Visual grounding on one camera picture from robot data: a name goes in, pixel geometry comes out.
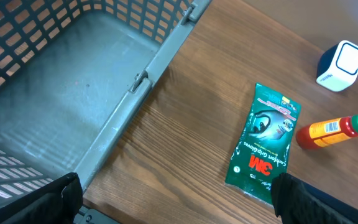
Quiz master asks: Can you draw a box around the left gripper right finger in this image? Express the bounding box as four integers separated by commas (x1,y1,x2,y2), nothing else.
271,173,358,224

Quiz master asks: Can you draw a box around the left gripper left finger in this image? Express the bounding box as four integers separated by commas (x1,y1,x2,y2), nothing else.
0,172,83,224

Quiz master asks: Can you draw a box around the green 3M gloves packet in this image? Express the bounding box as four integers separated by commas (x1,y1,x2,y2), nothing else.
225,83,301,205

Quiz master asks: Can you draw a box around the red bottle green cap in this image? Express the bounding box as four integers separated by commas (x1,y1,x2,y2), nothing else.
296,114,358,149

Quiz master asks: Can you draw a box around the white barcode scanner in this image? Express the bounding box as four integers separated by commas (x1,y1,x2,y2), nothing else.
316,40,358,92

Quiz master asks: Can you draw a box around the grey plastic mesh basket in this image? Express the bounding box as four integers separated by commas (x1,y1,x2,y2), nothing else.
0,0,209,208

